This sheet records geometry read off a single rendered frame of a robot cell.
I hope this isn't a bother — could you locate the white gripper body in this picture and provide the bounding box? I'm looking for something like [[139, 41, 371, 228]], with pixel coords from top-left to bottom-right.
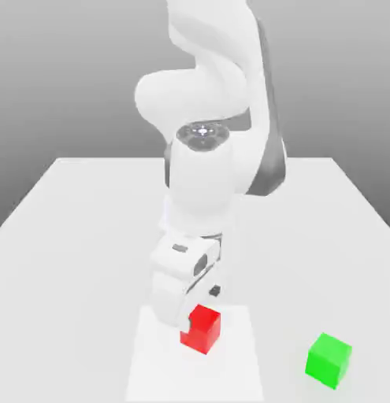
[[150, 260, 225, 330]]

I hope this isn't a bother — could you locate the small red cube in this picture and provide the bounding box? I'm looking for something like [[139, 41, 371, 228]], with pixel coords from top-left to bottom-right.
[[179, 303, 221, 356]]

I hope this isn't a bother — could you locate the small green cube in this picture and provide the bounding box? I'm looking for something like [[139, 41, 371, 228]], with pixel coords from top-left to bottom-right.
[[304, 332, 353, 390]]

